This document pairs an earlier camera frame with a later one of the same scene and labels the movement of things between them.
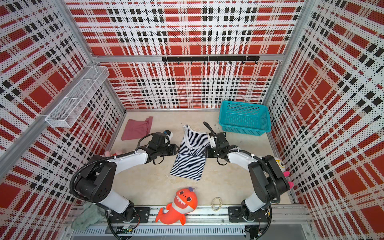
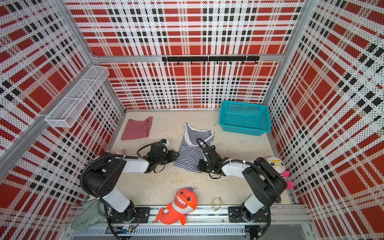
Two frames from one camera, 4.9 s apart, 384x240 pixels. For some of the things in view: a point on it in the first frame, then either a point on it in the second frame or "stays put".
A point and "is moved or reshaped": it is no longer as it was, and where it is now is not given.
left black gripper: (173, 149) -> (172, 156)
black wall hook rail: (210, 58) stays put
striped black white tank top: (191, 156) is moved or reshaped
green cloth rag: (90, 214) stays put
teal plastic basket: (245, 118) stays put
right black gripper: (208, 153) -> (201, 168)
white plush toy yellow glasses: (286, 173) stays put
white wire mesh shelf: (68, 109) stays put
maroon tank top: (135, 128) stays put
